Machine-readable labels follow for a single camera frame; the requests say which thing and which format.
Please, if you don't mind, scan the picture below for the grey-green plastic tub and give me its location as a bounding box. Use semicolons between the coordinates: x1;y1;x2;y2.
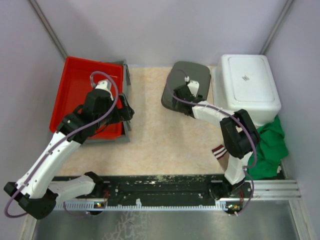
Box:
166;61;211;100

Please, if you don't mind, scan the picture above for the red plastic crate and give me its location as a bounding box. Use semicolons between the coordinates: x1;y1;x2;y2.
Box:
49;56;125;132

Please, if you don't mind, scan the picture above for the large white plastic container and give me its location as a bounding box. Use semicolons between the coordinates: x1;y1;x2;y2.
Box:
211;54;282;127

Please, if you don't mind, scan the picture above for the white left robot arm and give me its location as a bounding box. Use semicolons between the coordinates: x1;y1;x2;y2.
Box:
4;79;134;220

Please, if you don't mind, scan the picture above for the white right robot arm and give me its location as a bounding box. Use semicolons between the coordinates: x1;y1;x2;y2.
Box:
172;79;260;198

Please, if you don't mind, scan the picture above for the grey plastic crate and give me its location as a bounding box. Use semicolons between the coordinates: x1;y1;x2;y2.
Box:
85;59;132;144

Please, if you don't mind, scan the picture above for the brown striped sock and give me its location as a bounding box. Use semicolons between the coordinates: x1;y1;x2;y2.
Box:
211;144;228;160

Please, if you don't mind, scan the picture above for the green cloth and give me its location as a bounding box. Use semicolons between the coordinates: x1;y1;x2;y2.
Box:
247;116;289;180

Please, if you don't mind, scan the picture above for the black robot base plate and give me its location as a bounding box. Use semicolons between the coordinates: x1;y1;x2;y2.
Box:
52;174;254;216

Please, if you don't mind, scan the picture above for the grey slotted cable duct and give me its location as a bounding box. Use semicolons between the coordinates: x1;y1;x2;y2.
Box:
54;198;227;211

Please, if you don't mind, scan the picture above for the aluminium rail frame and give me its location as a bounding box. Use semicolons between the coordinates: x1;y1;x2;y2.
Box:
249;179;303;201

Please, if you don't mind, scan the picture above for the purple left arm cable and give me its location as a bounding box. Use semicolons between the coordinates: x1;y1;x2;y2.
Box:
4;71;119;220

